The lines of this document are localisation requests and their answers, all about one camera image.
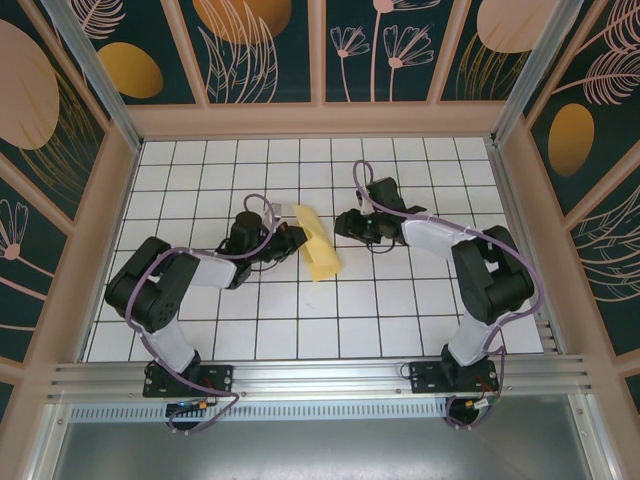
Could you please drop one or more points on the aluminium side rail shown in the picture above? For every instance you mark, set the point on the aluminium side rail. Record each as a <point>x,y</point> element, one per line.
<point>510,190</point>

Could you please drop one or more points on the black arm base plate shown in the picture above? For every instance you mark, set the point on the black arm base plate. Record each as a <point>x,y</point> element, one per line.
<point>425,377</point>
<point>220,380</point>

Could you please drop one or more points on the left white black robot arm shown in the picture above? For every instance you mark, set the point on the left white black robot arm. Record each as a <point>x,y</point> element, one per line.
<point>150,295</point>

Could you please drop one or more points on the yellow cloth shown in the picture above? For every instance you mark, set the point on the yellow cloth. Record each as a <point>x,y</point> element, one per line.
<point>320,250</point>

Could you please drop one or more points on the aluminium mounting rail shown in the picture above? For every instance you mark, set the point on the aluminium mounting rail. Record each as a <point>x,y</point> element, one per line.
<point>320,377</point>

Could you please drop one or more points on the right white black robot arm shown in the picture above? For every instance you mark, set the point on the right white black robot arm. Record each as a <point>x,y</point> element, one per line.
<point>495,285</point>

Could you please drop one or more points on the grey metal sheet panel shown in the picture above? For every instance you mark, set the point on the grey metal sheet panel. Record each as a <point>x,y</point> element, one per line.
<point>320,450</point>

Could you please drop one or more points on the small controller board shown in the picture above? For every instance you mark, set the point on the small controller board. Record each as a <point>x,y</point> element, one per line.
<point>192,404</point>
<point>477,404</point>

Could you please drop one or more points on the aluminium frame post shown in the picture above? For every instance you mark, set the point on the aluminium frame post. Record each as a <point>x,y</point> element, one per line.
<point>595,440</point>
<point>95,75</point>
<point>47,445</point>
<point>534,75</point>

